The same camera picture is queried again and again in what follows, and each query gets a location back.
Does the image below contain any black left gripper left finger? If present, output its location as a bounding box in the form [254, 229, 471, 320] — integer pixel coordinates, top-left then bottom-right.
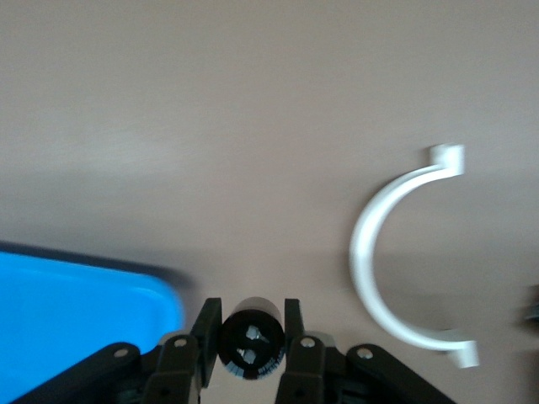
[141, 296, 223, 404]

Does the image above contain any black cylindrical capacitor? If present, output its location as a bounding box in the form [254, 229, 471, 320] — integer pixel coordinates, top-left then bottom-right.
[216, 295, 288, 380]

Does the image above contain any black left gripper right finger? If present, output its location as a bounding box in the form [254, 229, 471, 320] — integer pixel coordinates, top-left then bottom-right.
[274, 297, 338, 404]

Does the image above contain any orange-head black pushbutton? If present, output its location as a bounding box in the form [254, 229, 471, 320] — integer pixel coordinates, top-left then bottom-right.
[520, 284, 539, 326]

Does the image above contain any blue plastic tray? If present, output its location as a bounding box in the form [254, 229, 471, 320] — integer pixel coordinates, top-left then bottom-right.
[0, 240, 187, 404]

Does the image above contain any large white half-ring clamp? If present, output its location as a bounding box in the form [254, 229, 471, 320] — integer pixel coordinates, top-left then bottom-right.
[347, 143, 482, 370]

